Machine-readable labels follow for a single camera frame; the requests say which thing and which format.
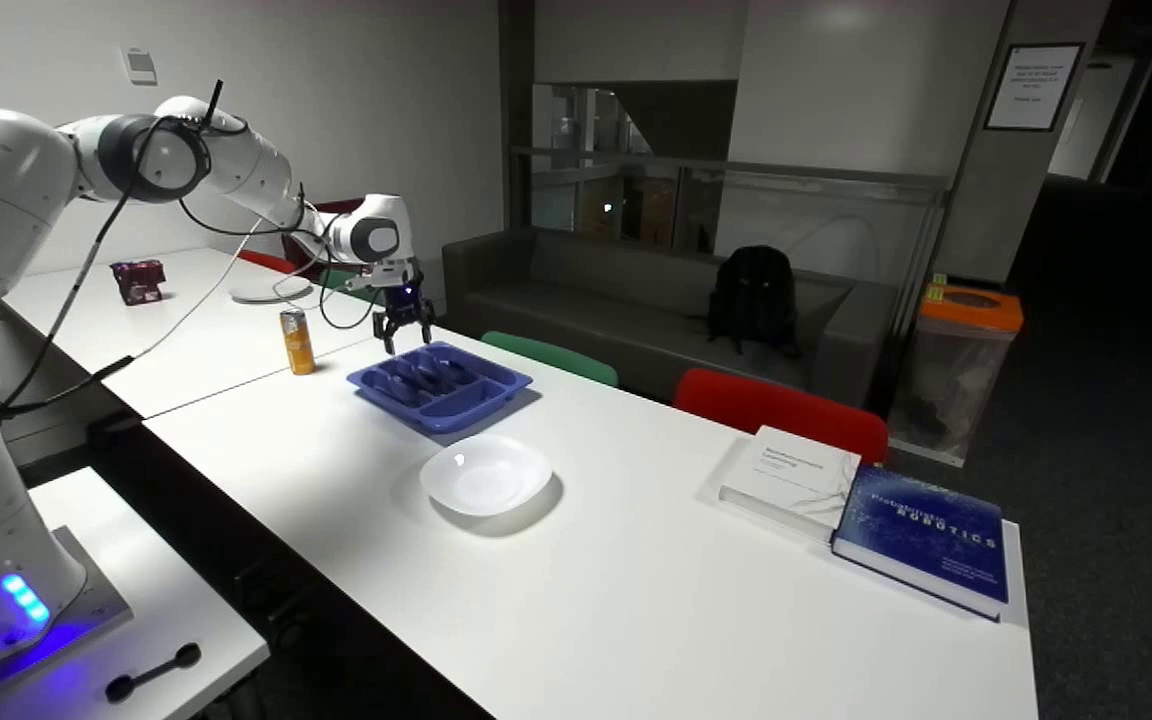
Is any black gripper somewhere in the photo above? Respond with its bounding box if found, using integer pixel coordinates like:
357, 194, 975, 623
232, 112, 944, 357
371, 282, 430, 351

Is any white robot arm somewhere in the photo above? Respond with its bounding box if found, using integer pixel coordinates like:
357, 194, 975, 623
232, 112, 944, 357
0, 97, 427, 664

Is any small white plate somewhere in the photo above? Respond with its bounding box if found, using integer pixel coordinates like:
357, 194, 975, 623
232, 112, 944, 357
227, 277, 311, 304

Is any green chair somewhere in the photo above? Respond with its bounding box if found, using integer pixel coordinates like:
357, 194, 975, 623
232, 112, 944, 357
319, 268, 374, 302
480, 327, 620, 387

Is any blue cutlery tray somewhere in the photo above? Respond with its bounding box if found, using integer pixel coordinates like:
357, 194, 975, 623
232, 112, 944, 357
346, 343, 533, 442

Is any amber bottle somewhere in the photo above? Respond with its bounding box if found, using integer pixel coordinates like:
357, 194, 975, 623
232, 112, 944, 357
281, 309, 315, 378

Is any red armchair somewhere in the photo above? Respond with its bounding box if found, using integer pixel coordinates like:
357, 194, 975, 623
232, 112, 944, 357
239, 196, 365, 277

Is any white bowl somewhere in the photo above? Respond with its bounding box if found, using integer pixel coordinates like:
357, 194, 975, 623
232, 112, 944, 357
418, 437, 558, 528

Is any grey sofa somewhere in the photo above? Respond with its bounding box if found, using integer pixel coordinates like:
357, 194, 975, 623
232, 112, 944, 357
445, 229, 896, 405

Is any dark red snack packet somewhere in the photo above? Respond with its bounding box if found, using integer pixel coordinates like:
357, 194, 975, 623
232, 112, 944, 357
112, 261, 162, 304

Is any black backpack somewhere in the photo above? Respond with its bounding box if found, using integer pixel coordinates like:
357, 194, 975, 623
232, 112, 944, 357
706, 243, 796, 351

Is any red chair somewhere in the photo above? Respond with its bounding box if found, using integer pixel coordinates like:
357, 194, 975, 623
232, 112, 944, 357
673, 368, 886, 465

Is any white book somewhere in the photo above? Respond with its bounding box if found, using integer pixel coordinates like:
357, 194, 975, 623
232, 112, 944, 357
703, 426, 858, 536

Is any black wrench tool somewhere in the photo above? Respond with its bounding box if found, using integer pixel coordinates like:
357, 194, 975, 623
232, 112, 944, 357
104, 643, 205, 704

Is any blue book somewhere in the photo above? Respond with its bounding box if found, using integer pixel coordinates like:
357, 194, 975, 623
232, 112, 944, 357
829, 465, 1010, 620

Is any orange lidded bin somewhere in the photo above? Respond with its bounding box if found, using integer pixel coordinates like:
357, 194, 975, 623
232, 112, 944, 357
891, 277, 1022, 467

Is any framed wall notice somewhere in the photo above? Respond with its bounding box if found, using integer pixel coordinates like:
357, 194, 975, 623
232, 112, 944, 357
982, 46, 1079, 131

